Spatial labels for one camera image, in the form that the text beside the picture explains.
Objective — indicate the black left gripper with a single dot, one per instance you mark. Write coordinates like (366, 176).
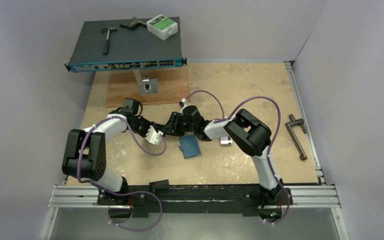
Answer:
(148, 123)

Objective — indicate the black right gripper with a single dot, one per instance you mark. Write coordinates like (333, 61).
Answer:
(173, 122)

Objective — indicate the dark metal clamp tool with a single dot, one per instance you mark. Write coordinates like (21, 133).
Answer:
(133, 24)

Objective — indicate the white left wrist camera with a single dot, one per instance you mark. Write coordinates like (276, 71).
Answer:
(154, 136)

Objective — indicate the blue network switch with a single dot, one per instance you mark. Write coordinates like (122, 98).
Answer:
(129, 49)

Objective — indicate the white green plastic box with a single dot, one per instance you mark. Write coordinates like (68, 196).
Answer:
(163, 27)

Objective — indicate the blue leather card holder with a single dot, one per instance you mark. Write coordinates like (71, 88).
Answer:
(189, 146)

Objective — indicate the black handled hammer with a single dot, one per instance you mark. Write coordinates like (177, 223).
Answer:
(106, 44)

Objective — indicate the grey metal pipe handle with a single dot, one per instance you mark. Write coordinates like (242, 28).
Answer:
(293, 122)

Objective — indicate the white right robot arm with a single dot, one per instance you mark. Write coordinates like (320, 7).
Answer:
(249, 133)

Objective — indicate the grey metal stand bracket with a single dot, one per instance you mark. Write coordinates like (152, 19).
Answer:
(147, 85)

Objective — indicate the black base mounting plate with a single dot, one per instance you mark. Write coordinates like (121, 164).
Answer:
(249, 200)

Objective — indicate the brown wooden board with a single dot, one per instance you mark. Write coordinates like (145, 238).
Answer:
(173, 85)

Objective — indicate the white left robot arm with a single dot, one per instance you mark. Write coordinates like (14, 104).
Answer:
(85, 155)

